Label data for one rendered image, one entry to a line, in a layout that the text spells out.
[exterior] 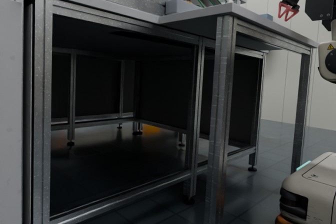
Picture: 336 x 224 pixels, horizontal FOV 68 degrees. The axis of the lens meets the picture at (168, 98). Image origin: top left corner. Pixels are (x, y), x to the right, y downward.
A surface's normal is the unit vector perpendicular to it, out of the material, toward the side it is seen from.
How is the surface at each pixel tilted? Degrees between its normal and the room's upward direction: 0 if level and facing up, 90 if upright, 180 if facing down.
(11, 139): 90
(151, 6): 90
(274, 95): 90
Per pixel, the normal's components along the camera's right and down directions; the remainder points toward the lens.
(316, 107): -0.71, 0.02
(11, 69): 0.72, 0.09
